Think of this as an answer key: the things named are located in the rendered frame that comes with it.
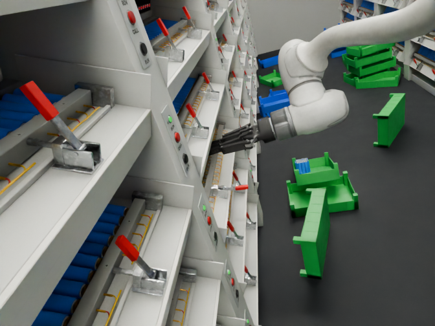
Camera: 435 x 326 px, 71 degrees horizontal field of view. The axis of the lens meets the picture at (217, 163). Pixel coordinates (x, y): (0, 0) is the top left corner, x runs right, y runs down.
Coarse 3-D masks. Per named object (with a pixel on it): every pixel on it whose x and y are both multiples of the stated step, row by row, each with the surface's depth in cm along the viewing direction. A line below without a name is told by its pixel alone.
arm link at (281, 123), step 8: (272, 112) 89; (280, 112) 87; (288, 112) 85; (272, 120) 86; (280, 120) 86; (288, 120) 85; (272, 128) 88; (280, 128) 86; (288, 128) 85; (280, 136) 87; (288, 136) 88
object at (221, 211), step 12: (228, 120) 120; (228, 132) 119; (228, 156) 104; (228, 168) 98; (204, 180) 91; (216, 180) 91; (228, 180) 92; (228, 192) 87; (216, 204) 82; (228, 204) 83; (216, 216) 78
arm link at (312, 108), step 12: (300, 84) 86; (312, 84) 85; (288, 96) 91; (300, 96) 85; (312, 96) 83; (324, 96) 82; (336, 96) 82; (288, 108) 86; (300, 108) 84; (312, 108) 82; (324, 108) 81; (336, 108) 81; (348, 108) 83; (300, 120) 84; (312, 120) 83; (324, 120) 82; (336, 120) 83; (300, 132) 86; (312, 132) 86
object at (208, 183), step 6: (222, 126) 117; (222, 132) 114; (216, 138) 108; (216, 156) 99; (222, 156) 102; (210, 162) 95; (210, 168) 92; (216, 168) 95; (210, 174) 90; (210, 180) 87; (210, 186) 85
